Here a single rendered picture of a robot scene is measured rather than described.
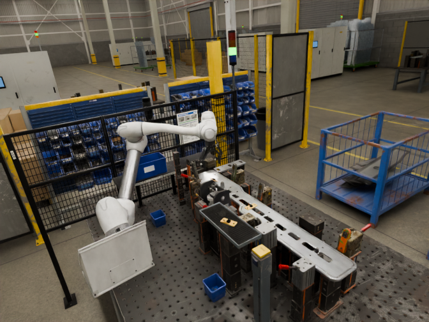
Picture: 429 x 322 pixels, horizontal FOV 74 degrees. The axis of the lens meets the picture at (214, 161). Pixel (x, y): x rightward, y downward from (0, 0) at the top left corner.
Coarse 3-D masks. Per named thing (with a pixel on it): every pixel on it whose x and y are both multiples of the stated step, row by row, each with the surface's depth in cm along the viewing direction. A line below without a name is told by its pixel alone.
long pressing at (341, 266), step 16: (208, 176) 233; (224, 176) 231; (240, 192) 206; (240, 208) 186; (256, 208) 186; (288, 224) 168; (288, 240) 155; (304, 240) 154; (320, 240) 154; (336, 256) 142; (320, 272) 134; (336, 272) 133
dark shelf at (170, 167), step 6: (192, 156) 267; (198, 156) 266; (210, 156) 264; (168, 162) 257; (180, 162) 255; (168, 168) 246; (174, 168) 245; (186, 168) 246; (162, 174) 236; (168, 174) 238; (114, 180) 232; (120, 180) 231; (144, 180) 228; (150, 180) 231
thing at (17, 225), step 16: (0, 128) 276; (0, 144) 280; (0, 160) 286; (0, 176) 291; (16, 176) 296; (0, 192) 296; (16, 192) 303; (0, 208) 301; (16, 208) 309; (0, 224) 306; (16, 224) 314; (32, 224) 325; (0, 240) 311
